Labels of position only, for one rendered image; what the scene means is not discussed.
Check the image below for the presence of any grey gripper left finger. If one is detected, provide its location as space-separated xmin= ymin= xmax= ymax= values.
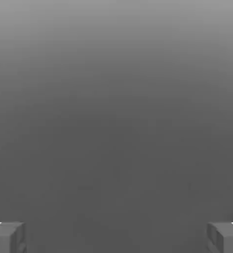
xmin=0 ymin=221 xmax=28 ymax=253

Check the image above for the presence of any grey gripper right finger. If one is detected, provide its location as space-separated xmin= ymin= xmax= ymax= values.
xmin=206 ymin=221 xmax=233 ymax=253

